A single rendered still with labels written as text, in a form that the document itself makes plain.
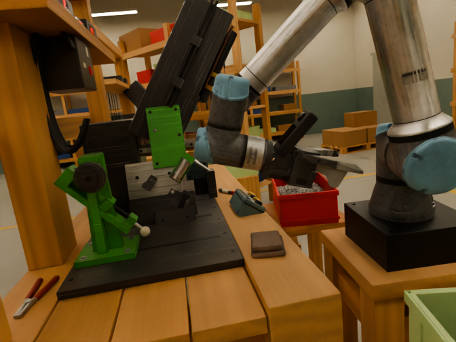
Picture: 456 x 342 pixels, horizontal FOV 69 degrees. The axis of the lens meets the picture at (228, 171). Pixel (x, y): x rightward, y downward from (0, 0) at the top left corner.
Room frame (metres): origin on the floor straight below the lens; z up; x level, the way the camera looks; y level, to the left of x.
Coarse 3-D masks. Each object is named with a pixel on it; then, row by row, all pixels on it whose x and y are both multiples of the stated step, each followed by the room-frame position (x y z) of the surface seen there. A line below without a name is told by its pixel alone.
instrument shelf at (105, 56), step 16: (0, 0) 0.76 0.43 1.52; (16, 0) 0.76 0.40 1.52; (32, 0) 0.77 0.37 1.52; (48, 0) 0.79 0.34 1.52; (0, 16) 0.80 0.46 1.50; (16, 16) 0.81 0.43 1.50; (32, 16) 0.82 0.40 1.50; (48, 16) 0.84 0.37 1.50; (64, 16) 0.89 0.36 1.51; (32, 32) 0.95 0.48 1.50; (48, 32) 0.97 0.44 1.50; (80, 32) 1.03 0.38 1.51; (96, 48) 1.26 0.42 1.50; (96, 64) 1.64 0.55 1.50
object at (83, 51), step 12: (60, 36) 1.02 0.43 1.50; (72, 36) 1.02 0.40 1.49; (48, 48) 1.01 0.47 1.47; (60, 48) 1.02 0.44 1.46; (84, 48) 1.12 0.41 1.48; (48, 60) 1.01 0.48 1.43; (60, 60) 1.02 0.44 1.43; (72, 60) 1.02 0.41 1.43; (84, 60) 1.08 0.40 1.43; (48, 72) 1.01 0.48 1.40; (60, 72) 1.01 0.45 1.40; (72, 72) 1.02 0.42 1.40; (84, 72) 1.05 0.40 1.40; (48, 84) 1.01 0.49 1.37; (60, 84) 1.01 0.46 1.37; (72, 84) 1.02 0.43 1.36; (84, 84) 1.03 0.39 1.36
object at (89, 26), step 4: (60, 0) 1.00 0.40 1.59; (64, 0) 1.05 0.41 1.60; (68, 0) 1.09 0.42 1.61; (64, 4) 1.03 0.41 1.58; (68, 4) 1.08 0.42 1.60; (68, 8) 1.07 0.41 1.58; (72, 8) 1.12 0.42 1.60; (72, 12) 1.11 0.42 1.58; (84, 20) 1.30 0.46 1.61; (84, 24) 1.30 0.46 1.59; (88, 24) 1.33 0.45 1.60; (88, 28) 1.31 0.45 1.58; (92, 28) 1.39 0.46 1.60; (92, 32) 1.38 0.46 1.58; (96, 36) 1.45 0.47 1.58
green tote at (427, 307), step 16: (448, 288) 0.43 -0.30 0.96; (416, 304) 0.41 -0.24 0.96; (432, 304) 0.43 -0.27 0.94; (448, 304) 0.43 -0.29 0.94; (416, 320) 0.41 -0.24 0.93; (432, 320) 0.37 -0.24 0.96; (448, 320) 0.43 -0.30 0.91; (416, 336) 0.41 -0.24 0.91; (432, 336) 0.36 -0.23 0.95; (448, 336) 0.34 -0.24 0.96
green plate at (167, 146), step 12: (156, 108) 1.16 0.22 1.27; (168, 108) 1.16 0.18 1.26; (156, 120) 1.15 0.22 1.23; (168, 120) 1.15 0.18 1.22; (180, 120) 1.16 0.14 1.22; (156, 132) 1.14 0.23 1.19; (168, 132) 1.14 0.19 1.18; (180, 132) 1.15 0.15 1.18; (156, 144) 1.13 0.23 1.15; (168, 144) 1.13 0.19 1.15; (180, 144) 1.13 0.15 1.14; (156, 156) 1.11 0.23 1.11; (168, 156) 1.12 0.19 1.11; (180, 156) 1.12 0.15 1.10; (156, 168) 1.10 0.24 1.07
